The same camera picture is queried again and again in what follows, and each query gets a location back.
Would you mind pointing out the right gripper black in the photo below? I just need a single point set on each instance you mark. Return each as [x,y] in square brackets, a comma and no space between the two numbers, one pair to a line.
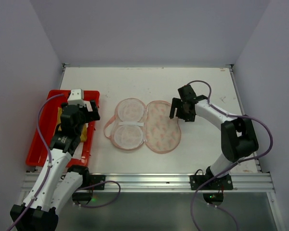
[181,109]

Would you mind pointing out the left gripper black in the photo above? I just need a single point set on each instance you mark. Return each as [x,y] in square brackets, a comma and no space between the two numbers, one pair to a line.
[87,111]

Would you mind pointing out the floral mesh laundry bag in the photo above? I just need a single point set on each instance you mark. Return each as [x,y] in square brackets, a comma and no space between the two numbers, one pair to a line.
[134,124]

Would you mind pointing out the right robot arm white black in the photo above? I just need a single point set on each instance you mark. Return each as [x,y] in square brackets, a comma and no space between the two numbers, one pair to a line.
[238,138]

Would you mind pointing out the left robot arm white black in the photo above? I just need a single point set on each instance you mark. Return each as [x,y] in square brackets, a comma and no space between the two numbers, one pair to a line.
[41,208]

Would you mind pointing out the red plastic tray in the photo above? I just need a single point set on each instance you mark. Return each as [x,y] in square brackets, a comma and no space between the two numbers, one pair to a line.
[47,123]

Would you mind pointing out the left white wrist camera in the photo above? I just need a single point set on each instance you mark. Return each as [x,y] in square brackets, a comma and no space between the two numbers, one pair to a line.
[76,97]

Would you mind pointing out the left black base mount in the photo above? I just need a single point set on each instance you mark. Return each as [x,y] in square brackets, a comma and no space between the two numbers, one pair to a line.
[86,196]

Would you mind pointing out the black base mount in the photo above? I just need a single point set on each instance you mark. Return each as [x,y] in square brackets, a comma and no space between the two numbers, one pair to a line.
[86,196]
[216,186]

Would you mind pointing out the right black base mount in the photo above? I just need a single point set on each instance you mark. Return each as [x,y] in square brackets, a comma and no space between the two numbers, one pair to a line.
[216,186]

